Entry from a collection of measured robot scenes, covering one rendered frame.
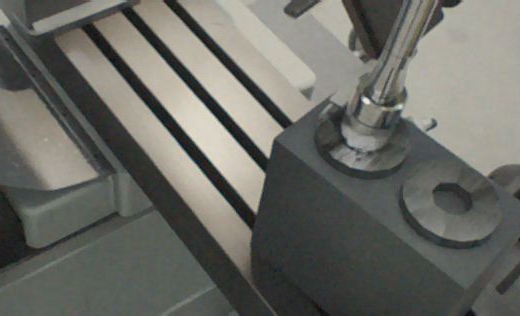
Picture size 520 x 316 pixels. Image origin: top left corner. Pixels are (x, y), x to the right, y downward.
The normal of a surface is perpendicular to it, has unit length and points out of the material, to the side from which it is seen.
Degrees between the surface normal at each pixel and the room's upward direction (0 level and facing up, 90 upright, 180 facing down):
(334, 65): 0
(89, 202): 90
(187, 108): 0
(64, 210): 90
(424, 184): 0
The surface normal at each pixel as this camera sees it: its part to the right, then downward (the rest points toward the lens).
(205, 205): 0.13, -0.63
